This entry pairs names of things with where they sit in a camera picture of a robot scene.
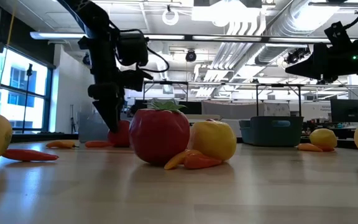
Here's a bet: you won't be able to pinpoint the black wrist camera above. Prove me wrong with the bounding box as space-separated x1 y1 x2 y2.
119 68 154 93
323 21 354 47

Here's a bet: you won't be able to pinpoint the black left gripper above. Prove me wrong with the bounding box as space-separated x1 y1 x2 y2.
87 58 121 134

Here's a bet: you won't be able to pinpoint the orange toy chili pepper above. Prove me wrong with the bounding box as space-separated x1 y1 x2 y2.
45 139 77 149

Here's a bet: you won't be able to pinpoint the grey translucent plastic basket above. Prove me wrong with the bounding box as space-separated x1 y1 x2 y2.
78 111 131 144

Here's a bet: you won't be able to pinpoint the orange carrot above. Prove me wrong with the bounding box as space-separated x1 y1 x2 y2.
296 142 324 152
163 149 198 170

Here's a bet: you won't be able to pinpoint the white ceiling pipes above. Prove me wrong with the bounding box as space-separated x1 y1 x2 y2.
211 12 269 82

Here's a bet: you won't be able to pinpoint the yellow hanging cable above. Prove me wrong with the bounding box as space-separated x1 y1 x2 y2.
0 9 16 94

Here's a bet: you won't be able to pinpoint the white printed board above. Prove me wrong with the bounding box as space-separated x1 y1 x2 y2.
264 102 291 118

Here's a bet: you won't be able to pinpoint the dark plastic basket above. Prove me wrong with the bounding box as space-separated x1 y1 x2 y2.
238 116 305 147

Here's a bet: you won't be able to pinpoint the black tripod stand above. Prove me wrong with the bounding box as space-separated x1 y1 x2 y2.
22 63 34 134

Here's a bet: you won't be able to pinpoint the thin tripod stand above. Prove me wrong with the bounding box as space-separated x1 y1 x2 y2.
69 104 78 134

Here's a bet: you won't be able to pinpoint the black ceiling dome camera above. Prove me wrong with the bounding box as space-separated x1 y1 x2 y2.
185 49 198 63

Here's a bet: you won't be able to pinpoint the black ceiling spotlights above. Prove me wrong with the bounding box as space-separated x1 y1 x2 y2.
284 46 311 65

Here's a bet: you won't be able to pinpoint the dark cluttered desk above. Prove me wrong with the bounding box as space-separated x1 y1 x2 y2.
303 119 358 139

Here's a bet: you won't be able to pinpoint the red toy tomato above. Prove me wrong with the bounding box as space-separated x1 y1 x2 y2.
128 101 191 166
107 119 132 148

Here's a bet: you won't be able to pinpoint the silver ventilation duct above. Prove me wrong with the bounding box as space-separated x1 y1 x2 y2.
255 0 343 66

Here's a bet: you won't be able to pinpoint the grey fabric cover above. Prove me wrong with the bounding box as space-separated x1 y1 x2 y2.
201 100 265 121

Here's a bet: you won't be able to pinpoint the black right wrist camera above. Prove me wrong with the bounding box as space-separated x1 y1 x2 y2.
323 21 354 47

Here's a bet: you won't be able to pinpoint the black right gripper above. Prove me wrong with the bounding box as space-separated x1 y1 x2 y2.
286 42 358 83

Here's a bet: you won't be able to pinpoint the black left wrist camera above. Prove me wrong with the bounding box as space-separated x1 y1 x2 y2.
119 68 154 93

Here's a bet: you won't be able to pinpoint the black metal rack frame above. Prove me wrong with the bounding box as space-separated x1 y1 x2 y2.
143 80 189 103
255 83 303 118

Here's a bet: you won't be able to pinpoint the long ceiling light bar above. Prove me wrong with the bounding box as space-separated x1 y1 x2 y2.
29 30 358 44

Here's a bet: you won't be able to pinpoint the white ceiling ring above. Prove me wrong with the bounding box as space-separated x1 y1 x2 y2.
162 8 180 27

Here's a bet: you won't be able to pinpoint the large window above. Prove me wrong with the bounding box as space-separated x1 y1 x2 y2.
0 46 54 134

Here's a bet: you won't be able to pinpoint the black left camera cable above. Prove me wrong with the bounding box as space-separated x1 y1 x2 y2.
110 28 170 74

